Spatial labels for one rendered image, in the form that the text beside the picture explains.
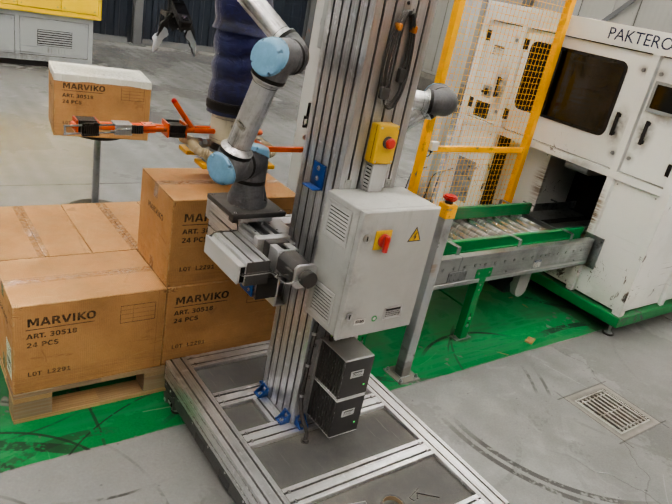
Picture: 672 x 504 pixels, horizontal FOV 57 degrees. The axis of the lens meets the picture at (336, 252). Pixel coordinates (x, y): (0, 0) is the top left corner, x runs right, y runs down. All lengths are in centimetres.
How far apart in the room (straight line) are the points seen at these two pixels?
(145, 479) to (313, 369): 77
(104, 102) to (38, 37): 565
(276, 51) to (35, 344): 148
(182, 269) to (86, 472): 87
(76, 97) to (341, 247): 277
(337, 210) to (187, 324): 112
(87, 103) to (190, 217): 197
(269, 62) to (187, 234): 95
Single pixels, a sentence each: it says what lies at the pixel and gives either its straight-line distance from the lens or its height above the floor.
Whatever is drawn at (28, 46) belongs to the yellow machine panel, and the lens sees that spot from 1006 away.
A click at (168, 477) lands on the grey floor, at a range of 264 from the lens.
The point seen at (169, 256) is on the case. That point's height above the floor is 69.
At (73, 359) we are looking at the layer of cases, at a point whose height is 27.
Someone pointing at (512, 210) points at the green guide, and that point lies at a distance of 474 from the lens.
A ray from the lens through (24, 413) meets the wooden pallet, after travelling 288.
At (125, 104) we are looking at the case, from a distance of 448.
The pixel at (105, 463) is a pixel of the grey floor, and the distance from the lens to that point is 270.
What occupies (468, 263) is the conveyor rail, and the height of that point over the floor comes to 55.
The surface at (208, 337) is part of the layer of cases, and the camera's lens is 297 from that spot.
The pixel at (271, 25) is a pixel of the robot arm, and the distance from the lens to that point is 220.
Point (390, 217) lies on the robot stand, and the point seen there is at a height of 121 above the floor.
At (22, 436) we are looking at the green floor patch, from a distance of 284.
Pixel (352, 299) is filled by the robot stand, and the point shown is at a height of 92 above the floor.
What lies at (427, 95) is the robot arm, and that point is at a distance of 256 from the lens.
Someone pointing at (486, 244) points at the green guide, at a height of 60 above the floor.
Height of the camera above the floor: 185
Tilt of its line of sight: 23 degrees down
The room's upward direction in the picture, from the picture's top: 12 degrees clockwise
